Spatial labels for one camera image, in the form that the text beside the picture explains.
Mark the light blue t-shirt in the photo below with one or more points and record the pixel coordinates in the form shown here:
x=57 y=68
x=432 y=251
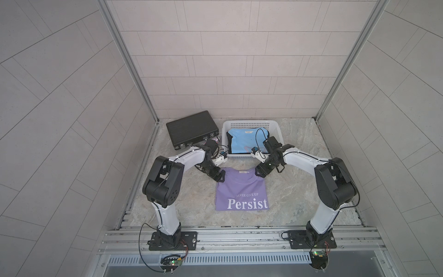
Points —
x=244 y=138

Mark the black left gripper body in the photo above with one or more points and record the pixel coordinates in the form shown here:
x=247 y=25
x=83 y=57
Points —
x=213 y=169

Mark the circuit board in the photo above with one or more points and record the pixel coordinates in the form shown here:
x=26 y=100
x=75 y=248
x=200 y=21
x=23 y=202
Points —
x=319 y=260
x=171 y=262

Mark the purple glitter cylinder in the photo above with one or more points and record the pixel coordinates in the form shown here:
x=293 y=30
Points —
x=216 y=139

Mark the aluminium front rail frame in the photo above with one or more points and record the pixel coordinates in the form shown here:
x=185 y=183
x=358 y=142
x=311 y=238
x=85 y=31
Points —
x=241 y=245

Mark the aluminium corner profile left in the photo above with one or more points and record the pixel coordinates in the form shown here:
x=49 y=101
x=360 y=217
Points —
x=118 y=39

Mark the white plastic laundry basket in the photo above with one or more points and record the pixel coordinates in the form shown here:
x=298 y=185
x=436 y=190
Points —
x=240 y=136

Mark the purple Persist t-shirt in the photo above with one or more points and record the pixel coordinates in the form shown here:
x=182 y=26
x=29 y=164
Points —
x=242 y=190

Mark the right circuit board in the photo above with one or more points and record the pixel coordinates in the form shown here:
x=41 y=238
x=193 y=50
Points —
x=319 y=260

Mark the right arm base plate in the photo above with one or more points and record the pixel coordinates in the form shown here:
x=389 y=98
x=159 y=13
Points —
x=309 y=239

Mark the black briefcase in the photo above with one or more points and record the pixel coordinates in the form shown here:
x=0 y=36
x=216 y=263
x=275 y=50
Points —
x=192 y=129

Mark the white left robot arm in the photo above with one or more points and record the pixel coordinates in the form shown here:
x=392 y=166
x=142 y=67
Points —
x=163 y=184

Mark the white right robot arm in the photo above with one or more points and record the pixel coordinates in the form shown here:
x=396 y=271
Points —
x=335 y=186

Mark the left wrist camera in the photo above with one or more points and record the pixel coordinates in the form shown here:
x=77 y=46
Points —
x=220 y=159

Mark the aluminium corner profile right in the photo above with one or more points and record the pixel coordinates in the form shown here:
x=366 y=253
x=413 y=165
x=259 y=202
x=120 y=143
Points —
x=369 y=26

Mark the aluminium corner profile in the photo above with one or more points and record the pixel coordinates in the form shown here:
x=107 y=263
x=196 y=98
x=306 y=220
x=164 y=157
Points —
x=369 y=26
x=118 y=39

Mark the left circuit board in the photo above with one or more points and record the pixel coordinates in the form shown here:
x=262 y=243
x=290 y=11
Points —
x=171 y=262

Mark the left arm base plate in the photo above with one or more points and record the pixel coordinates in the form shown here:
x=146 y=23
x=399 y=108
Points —
x=179 y=241

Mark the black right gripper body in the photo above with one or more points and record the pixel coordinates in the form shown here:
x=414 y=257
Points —
x=265 y=168

